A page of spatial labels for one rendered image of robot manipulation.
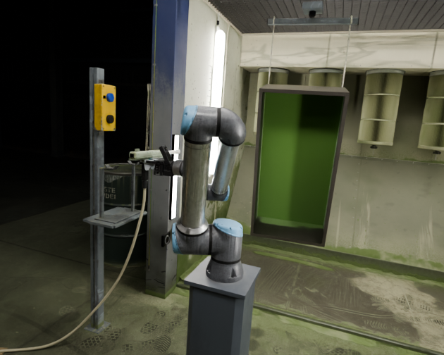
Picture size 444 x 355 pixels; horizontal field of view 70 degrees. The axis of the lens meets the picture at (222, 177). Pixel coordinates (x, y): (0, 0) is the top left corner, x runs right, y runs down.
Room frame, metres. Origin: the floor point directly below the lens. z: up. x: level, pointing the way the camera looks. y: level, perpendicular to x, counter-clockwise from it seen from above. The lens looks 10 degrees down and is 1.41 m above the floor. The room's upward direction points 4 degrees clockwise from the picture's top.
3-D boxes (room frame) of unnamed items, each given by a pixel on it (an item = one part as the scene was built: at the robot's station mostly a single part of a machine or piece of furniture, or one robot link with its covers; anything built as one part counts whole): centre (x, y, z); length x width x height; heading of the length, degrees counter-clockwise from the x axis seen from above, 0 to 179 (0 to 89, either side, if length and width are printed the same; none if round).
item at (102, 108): (1.86, 0.70, 1.42); 0.12 x 0.06 x 0.26; 160
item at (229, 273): (1.49, -0.05, 0.69); 0.19 x 0.19 x 0.10
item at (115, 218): (1.83, 0.60, 0.95); 0.26 x 0.15 x 0.32; 160
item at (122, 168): (2.99, 0.91, 0.86); 0.54 x 0.54 x 0.01
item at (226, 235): (1.49, -0.04, 0.83); 0.17 x 0.15 x 0.18; 97
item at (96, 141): (1.88, 0.75, 0.82); 0.06 x 0.06 x 1.64; 70
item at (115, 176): (2.99, 0.90, 0.44); 0.59 x 0.58 x 0.89; 51
